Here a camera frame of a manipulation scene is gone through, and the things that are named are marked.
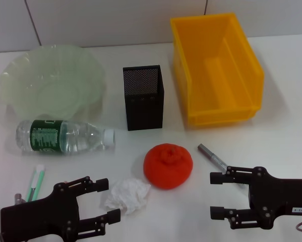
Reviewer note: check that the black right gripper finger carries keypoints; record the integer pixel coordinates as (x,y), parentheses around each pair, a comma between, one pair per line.
(231,176)
(239,218)

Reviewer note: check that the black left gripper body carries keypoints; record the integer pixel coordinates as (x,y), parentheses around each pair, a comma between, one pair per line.
(39,214)

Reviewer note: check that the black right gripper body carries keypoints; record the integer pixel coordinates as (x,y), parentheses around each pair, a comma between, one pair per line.
(287,196)

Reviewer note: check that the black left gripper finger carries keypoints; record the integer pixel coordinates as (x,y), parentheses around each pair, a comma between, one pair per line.
(90,184)
(100,221)

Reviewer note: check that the green utility knife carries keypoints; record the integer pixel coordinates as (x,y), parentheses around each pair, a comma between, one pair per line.
(36,179)

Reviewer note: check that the white paper ball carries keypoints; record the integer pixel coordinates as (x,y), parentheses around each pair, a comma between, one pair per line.
(128,195)

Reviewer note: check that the green label water bottle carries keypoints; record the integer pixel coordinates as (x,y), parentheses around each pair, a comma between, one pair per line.
(50,137)

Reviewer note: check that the red pomegranate toy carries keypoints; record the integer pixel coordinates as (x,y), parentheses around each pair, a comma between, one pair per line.
(168,166)

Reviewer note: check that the silver marker pen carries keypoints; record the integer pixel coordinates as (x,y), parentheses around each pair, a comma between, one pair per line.
(211,156)

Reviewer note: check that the black mesh pen holder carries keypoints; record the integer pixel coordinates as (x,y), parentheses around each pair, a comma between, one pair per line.
(144,111)

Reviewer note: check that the pale green glass fruit plate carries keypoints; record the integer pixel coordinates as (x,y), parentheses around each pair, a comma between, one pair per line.
(50,80)

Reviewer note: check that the yellow plastic bin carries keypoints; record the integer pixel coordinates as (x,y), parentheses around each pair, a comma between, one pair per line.
(216,75)

